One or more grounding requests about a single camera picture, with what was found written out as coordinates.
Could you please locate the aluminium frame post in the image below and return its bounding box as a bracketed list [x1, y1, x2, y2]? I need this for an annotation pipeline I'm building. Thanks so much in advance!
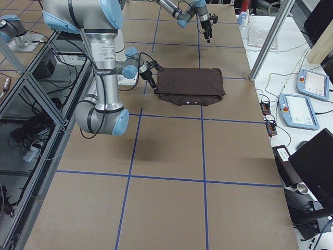
[249, 0, 295, 81]

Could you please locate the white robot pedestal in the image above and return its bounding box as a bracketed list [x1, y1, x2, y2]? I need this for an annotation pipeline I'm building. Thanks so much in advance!
[109, 0, 138, 86]

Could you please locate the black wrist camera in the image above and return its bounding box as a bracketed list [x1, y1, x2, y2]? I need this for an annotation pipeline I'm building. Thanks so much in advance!
[146, 60, 164, 71]
[209, 14, 219, 25]

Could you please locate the brown t-shirt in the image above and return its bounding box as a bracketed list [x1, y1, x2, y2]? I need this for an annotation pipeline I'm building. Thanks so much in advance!
[154, 68, 225, 106]

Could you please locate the metal cup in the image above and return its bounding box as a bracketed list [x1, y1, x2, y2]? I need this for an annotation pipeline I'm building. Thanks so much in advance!
[296, 183, 309, 195]

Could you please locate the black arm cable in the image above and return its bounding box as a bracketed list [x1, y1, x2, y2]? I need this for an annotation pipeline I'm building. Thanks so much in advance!
[79, 52, 157, 139]

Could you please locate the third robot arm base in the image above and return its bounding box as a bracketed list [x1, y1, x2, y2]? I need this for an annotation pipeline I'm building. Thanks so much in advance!
[1, 14, 43, 52]

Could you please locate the near teach pendant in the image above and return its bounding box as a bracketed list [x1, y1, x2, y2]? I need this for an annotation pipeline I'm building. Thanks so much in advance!
[278, 94, 319, 130]

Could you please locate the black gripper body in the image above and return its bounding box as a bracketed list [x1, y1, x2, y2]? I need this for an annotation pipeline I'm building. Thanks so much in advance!
[140, 69, 155, 85]
[200, 18, 213, 33]

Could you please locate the orange black connector block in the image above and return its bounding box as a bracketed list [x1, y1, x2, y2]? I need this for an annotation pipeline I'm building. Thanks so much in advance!
[260, 102, 277, 138]

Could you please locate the teach pendant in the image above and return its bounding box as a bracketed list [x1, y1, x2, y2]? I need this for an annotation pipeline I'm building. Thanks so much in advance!
[278, 94, 319, 130]
[296, 69, 329, 101]

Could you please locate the black monitor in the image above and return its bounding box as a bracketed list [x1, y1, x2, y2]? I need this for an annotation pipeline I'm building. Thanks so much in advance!
[289, 128, 332, 207]

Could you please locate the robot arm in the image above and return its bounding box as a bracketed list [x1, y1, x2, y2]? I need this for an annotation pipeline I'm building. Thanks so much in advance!
[43, 1, 159, 135]
[156, 0, 219, 43]

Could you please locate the black box white label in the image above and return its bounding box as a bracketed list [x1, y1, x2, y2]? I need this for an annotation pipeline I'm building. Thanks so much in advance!
[272, 145, 290, 162]

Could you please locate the clear plastic bag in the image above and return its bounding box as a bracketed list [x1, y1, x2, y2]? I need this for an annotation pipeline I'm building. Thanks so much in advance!
[239, 22, 272, 51]

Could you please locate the far teach pendant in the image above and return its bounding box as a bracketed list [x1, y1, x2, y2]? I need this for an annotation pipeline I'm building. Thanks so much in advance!
[296, 69, 329, 101]

